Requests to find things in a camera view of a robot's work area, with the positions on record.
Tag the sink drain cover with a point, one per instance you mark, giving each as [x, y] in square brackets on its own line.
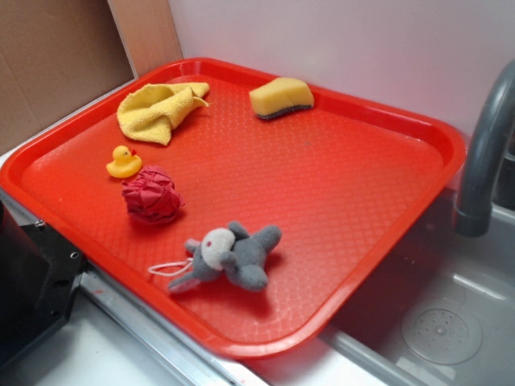
[440, 335]

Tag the brown cardboard panel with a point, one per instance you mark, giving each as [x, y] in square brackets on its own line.
[56, 57]

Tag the grey plush donkey toy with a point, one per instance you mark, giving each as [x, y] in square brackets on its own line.
[229, 252]

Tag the yellow rubber duck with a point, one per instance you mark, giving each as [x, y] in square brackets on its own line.
[125, 163]

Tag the yellow sponge with grey pad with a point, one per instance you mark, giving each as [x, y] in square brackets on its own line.
[281, 96]

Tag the yellow cloth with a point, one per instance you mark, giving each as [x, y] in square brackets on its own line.
[155, 110]

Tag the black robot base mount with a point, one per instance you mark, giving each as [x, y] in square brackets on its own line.
[40, 272]

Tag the red plastic tray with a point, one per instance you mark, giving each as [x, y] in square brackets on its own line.
[344, 181]

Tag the grey plastic faucet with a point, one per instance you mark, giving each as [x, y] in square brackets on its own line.
[488, 172]

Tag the grey toy sink basin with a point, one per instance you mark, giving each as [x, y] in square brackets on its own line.
[434, 266]

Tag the crumpled red cloth ball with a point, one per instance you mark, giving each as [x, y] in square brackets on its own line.
[151, 198]

